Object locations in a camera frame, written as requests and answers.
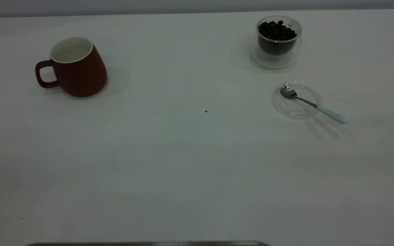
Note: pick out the red ceramic mug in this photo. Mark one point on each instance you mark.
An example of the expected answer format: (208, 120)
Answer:
(80, 75)

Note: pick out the dark coffee beans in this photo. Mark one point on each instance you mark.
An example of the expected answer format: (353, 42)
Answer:
(276, 32)

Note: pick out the clear glass saucer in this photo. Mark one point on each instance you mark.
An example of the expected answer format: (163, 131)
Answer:
(296, 108)

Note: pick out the clear double-wall glass cup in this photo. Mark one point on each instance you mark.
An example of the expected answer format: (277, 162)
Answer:
(276, 59)

